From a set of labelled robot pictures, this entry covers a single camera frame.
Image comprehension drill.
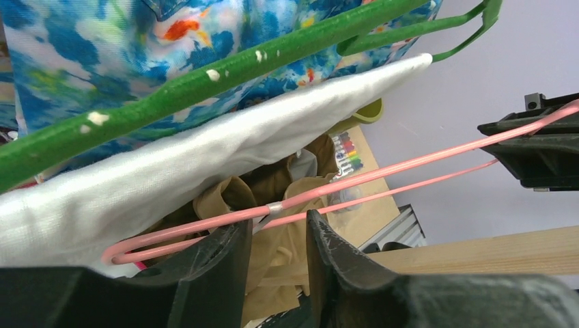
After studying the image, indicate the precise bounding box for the green plastic basket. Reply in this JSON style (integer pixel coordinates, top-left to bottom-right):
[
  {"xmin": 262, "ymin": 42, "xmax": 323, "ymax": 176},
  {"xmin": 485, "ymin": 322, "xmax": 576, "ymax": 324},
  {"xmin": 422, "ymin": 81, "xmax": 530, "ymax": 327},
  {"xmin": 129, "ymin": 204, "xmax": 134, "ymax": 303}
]
[{"xmin": 327, "ymin": 99, "xmax": 384, "ymax": 135}]

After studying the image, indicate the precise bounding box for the marker pen box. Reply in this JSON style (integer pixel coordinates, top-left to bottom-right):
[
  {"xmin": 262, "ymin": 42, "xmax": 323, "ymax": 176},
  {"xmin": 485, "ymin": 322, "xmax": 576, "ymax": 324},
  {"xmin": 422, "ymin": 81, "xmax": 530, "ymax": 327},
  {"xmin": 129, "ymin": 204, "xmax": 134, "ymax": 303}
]
[{"xmin": 332, "ymin": 132, "xmax": 364, "ymax": 180}]

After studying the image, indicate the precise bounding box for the green plastic hanger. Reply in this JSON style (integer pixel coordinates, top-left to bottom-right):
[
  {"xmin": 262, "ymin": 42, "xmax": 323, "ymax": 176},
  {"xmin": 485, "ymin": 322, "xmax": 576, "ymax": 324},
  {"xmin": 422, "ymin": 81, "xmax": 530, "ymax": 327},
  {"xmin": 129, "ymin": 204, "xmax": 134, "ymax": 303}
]
[{"xmin": 1, "ymin": 1, "xmax": 501, "ymax": 191}]

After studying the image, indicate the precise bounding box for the tan pleated skirt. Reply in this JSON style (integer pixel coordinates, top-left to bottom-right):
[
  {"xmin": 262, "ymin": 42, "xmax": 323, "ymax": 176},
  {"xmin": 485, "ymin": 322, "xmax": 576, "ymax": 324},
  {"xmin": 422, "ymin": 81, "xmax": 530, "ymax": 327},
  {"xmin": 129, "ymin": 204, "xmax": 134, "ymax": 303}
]
[{"xmin": 135, "ymin": 133, "xmax": 340, "ymax": 327}]

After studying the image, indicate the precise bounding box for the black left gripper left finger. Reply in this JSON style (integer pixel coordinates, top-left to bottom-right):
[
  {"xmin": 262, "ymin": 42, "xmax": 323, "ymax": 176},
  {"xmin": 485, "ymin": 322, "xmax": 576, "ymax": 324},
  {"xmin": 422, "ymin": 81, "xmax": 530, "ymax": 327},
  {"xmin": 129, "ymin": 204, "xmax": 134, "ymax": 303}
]
[{"xmin": 1, "ymin": 221, "xmax": 252, "ymax": 327}]

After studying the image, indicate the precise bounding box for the wooden clothes rack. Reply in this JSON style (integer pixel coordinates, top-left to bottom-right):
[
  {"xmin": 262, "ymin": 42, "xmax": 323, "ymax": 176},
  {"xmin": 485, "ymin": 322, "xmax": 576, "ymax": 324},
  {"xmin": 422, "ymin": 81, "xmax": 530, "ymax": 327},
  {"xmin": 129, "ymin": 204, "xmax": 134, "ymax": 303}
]
[{"xmin": 258, "ymin": 225, "xmax": 579, "ymax": 287}]

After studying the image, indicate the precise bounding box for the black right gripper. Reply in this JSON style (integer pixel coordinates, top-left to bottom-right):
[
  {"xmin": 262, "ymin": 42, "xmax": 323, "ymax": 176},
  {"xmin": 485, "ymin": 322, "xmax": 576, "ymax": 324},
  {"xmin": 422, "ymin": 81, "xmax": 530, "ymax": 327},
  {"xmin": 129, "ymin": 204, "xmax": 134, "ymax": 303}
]
[{"xmin": 477, "ymin": 93, "xmax": 578, "ymax": 191}]

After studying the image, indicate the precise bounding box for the blue floral garment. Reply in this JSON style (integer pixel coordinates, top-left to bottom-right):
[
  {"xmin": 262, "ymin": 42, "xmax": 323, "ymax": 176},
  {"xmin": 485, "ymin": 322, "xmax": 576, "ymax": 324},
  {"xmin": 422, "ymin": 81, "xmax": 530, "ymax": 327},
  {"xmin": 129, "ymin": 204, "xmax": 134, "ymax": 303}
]
[{"xmin": 1, "ymin": 0, "xmax": 414, "ymax": 170}]

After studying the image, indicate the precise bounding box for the white garment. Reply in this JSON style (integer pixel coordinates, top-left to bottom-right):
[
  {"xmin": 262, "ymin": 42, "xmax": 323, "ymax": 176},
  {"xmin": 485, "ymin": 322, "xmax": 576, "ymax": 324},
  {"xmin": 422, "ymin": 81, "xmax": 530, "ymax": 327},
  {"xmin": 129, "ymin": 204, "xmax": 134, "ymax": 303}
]
[{"xmin": 1, "ymin": 53, "xmax": 432, "ymax": 277}]

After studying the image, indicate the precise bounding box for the small clear plastic cup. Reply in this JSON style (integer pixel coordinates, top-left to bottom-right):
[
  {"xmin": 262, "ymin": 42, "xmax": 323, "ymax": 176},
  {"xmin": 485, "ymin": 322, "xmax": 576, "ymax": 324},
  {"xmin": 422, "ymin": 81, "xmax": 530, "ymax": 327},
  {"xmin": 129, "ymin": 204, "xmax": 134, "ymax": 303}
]
[{"xmin": 327, "ymin": 187, "xmax": 363, "ymax": 213}]

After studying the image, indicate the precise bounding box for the pink wire hanger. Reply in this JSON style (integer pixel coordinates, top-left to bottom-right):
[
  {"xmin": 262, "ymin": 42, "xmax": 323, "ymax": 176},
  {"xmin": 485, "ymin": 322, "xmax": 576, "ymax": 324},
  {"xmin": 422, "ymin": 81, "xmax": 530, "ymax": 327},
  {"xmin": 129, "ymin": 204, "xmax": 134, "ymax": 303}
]
[{"xmin": 102, "ymin": 100, "xmax": 578, "ymax": 264}]

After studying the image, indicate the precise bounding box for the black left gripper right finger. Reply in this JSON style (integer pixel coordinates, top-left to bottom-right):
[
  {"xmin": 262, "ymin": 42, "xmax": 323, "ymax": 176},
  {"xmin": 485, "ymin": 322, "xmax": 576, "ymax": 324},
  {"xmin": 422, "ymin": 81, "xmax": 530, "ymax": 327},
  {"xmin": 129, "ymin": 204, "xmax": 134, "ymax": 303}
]
[{"xmin": 306, "ymin": 210, "xmax": 578, "ymax": 327}]

